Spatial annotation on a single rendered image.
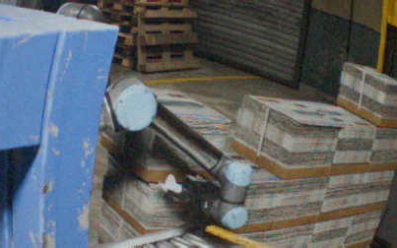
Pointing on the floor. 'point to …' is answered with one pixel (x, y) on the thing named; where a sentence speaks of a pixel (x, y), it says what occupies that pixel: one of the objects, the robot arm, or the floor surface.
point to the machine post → (58, 145)
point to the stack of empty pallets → (121, 17)
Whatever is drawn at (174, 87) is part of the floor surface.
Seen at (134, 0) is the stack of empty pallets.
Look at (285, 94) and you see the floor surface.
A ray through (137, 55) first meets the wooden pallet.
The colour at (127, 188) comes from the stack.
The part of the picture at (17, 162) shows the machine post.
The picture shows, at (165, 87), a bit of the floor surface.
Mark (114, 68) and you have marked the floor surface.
